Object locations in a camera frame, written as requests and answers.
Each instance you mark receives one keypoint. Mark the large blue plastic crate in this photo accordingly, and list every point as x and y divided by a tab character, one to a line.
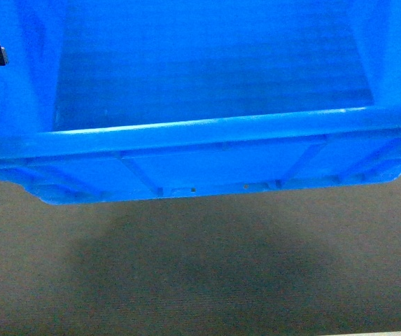
106	101

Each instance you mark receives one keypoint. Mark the black floor mat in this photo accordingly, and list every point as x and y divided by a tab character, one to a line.
306	262

